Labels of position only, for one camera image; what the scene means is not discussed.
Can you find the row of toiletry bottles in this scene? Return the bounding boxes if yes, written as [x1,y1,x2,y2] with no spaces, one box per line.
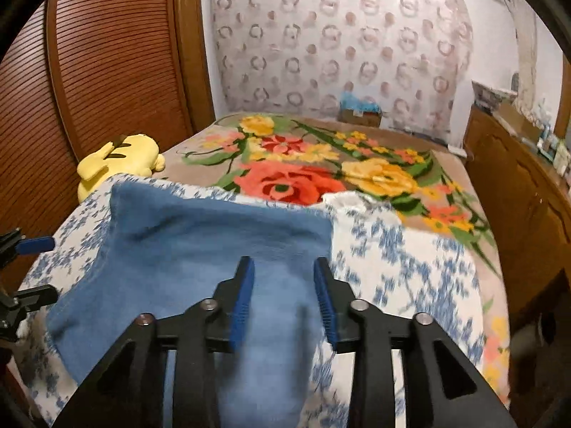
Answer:
[535,125,571,183]

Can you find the blue denim pants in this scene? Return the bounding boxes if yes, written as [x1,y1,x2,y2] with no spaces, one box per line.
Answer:
[45,182,335,428]

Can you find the brown wooden cabinet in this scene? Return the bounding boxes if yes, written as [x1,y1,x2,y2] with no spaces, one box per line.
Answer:
[464,105,571,335]

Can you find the beige lace cloth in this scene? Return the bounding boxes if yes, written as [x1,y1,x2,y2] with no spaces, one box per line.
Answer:
[513,4,539,99]

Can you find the white blue floral blanket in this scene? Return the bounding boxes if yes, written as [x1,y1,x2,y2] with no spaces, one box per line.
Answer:
[18,174,487,428]

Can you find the brown louvered wardrobe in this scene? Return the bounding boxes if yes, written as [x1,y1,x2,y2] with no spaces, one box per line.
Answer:
[0,0,215,286]

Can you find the stack of flat boxes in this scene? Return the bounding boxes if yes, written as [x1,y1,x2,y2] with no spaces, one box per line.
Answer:
[472,80,518,108]

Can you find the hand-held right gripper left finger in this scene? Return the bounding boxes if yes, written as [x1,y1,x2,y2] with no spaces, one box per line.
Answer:
[51,256,256,428]

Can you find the open cardboard box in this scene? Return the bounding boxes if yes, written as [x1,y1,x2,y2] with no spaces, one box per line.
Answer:
[493,100,542,142]

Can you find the circle patterned curtain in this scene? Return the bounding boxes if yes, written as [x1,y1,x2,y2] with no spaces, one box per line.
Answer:
[201,0,474,143]

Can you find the beige flowered blanket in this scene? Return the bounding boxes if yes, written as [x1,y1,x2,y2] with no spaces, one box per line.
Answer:
[158,113,511,406]

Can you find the cardboard box with blue contents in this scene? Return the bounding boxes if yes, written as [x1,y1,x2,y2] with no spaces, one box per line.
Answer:
[339,91,383,128]

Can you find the yellow plush toy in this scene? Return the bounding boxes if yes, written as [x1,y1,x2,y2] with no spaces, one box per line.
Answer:
[77,133,167,203]

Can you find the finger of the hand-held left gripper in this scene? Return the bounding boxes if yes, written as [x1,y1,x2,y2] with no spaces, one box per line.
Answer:
[0,284,60,318]
[0,228,56,268]

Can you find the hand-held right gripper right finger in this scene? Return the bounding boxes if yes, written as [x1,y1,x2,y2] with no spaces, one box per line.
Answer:
[313,257,511,428]

